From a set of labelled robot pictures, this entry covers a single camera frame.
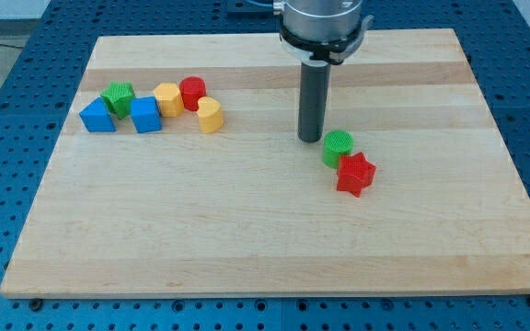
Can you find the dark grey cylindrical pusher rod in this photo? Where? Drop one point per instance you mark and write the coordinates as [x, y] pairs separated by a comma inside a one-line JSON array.
[[312, 101]]

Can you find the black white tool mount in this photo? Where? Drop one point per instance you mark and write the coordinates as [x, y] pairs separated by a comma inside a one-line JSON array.
[[333, 52]]

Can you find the green cylinder block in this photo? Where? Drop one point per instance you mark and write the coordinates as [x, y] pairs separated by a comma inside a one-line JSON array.
[[336, 144]]

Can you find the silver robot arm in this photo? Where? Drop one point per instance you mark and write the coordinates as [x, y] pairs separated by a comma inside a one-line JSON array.
[[320, 34]]

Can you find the red star block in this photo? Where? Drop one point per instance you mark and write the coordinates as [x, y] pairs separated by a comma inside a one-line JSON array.
[[355, 173]]

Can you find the green star block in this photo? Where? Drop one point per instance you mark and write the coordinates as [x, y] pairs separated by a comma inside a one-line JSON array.
[[117, 98]]

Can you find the yellow crescent block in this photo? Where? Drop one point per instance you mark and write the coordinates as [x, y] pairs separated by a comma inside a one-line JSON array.
[[210, 115]]

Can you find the red cylinder block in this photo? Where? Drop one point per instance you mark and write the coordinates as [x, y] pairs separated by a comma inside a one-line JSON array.
[[192, 88]]

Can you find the yellow hexagon block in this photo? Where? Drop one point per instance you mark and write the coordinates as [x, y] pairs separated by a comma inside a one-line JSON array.
[[169, 100]]

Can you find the wooden board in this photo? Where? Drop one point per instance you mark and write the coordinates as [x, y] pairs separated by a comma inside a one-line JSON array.
[[250, 210]]

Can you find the blue cube block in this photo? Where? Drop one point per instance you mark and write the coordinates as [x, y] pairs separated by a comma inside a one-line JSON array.
[[145, 115]]

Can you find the blue triangle block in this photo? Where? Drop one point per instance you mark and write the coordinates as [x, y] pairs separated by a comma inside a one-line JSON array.
[[96, 117]]

